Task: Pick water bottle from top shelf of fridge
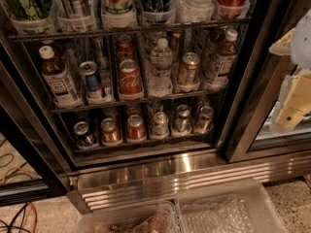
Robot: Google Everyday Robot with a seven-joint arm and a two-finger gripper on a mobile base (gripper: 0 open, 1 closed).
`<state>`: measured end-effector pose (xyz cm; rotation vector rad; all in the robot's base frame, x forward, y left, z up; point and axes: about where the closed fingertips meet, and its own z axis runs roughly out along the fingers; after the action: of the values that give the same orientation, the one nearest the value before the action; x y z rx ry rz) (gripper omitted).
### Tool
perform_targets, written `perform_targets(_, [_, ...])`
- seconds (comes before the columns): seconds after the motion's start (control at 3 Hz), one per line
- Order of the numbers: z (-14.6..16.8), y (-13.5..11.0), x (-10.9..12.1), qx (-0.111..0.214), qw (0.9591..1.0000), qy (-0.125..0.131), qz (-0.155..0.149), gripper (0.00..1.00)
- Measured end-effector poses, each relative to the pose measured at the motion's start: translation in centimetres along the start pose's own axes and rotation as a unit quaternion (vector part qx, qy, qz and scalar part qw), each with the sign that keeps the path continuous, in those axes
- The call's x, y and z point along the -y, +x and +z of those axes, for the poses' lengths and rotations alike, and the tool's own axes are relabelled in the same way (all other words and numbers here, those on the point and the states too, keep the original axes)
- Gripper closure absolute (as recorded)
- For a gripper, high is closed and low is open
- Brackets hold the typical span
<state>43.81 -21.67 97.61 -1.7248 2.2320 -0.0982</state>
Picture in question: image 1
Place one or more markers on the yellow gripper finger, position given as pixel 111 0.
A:
pixel 294 100
pixel 282 46

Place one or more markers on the clear water bottle top shelf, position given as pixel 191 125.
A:
pixel 193 10

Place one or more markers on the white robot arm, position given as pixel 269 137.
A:
pixel 300 55

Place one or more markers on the fridge right glass door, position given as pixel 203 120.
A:
pixel 256 81

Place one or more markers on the right iced tea bottle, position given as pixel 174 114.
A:
pixel 222 58

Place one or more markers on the iced tea bottle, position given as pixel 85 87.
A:
pixel 222 58
pixel 59 79

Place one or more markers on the gold can middle shelf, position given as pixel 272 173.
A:
pixel 188 68

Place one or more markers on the green can bottom shelf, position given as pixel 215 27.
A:
pixel 181 122

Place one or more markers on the green can shelf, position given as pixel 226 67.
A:
pixel 30 9
pixel 181 122

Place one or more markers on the water bottle middle shelf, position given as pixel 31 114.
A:
pixel 161 59

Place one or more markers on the silver can bottom shelf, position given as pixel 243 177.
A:
pixel 159 126

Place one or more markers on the silver can shelf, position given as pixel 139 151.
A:
pixel 159 126
pixel 76 8

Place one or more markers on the red coke can middle shelf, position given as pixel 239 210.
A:
pixel 129 77

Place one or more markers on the rear red can middle shelf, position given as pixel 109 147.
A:
pixel 125 48

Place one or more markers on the red can bottom shelf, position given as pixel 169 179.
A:
pixel 135 128

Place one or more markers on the steel fridge base grille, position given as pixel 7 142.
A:
pixel 146 180

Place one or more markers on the blue can middle shelf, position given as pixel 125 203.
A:
pixel 89 73

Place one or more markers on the silver can top shelf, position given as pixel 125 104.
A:
pixel 76 8

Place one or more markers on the pepsi can bottom shelf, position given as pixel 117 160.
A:
pixel 84 135

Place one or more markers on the left iced tea bottle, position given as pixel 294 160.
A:
pixel 59 79

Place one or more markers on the green can top shelf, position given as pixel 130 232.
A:
pixel 30 9

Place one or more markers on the fridge left open door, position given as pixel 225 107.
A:
pixel 28 126

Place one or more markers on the gold can bottom right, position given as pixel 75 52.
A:
pixel 204 119

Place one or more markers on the gold can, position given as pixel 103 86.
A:
pixel 204 119
pixel 110 130

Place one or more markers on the right clear plastic bin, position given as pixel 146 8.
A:
pixel 259 206

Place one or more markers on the clear plastic bin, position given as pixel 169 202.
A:
pixel 152 217
pixel 259 206

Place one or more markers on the bubble wrap sheet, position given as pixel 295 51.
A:
pixel 223 214

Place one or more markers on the left clear plastic bin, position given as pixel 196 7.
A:
pixel 152 217

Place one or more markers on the gold can bottom left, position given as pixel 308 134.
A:
pixel 110 130

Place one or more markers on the top wire shelf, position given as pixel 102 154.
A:
pixel 13 35

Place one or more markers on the wire shelf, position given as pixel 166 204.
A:
pixel 13 35
pixel 141 100

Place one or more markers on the middle wire shelf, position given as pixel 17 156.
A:
pixel 141 100

